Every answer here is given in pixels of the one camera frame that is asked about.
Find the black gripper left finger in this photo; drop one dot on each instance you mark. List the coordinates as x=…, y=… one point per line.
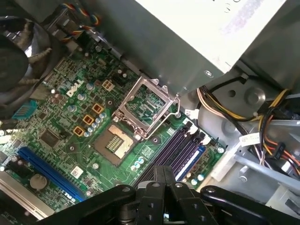
x=150, y=206

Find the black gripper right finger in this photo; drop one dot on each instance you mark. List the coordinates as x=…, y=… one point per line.
x=185, y=206

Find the black RAM slot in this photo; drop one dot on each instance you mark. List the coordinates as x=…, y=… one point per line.
x=180, y=160
x=171, y=157
x=164, y=153
x=202, y=141

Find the CPU socket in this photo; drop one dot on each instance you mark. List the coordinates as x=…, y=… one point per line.
x=114, y=145

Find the grey metal disk bay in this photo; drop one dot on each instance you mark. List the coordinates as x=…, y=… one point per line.
x=257, y=178

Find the green motherboard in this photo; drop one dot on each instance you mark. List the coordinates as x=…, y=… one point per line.
x=70, y=161

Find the blue expansion slot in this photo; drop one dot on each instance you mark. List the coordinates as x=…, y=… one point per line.
x=47, y=171

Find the metal socket cover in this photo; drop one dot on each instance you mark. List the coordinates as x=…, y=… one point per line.
x=153, y=82

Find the white expansion slot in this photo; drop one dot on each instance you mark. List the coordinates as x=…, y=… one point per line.
x=23, y=194

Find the teal board connector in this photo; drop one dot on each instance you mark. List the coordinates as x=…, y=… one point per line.
x=23, y=109

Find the grey power supply unit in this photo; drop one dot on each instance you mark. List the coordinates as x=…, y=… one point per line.
x=164, y=47

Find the black case fan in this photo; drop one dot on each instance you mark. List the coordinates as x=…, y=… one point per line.
x=9, y=65

